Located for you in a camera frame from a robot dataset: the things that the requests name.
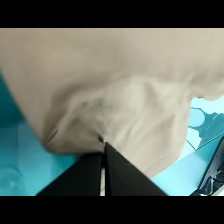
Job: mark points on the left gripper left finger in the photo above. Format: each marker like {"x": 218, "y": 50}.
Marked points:
{"x": 80, "y": 180}

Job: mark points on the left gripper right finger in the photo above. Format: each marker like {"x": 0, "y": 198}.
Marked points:
{"x": 125, "y": 176}

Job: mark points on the beige T-shirt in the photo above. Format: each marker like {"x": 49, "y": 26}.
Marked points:
{"x": 110, "y": 83}

